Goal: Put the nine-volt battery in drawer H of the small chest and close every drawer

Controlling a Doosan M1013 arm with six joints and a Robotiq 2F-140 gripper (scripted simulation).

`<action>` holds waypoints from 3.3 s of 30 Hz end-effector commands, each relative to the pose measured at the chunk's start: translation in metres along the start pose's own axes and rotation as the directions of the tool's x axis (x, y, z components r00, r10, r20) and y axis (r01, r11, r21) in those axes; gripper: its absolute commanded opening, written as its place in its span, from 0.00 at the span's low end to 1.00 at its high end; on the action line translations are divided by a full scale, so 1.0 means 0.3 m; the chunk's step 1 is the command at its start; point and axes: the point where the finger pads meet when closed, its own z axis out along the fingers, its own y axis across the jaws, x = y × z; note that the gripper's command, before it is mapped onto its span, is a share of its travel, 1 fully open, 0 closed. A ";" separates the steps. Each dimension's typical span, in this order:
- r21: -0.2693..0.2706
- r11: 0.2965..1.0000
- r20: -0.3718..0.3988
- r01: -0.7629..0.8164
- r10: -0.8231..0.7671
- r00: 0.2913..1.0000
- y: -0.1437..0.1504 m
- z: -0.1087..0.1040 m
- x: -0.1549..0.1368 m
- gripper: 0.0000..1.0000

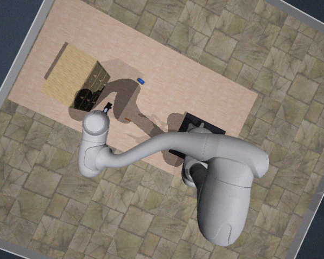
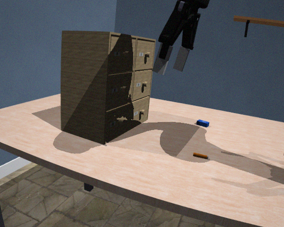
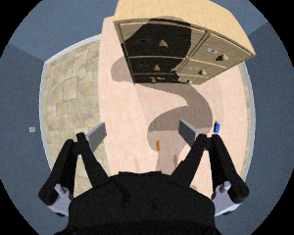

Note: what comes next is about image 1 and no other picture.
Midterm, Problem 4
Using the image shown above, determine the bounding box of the tan wooden drawer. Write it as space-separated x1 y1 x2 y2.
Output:
91 69 106 90
85 93 99 111
84 63 102 87
96 74 110 93
71 85 89 108
79 89 95 110

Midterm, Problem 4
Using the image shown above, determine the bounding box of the dark brown wooden chest of drawers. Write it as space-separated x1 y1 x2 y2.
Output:
40 43 111 112

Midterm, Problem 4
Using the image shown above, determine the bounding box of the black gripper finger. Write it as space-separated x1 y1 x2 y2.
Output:
103 102 112 114

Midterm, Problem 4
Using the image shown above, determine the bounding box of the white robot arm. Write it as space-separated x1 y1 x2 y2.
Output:
78 110 269 247

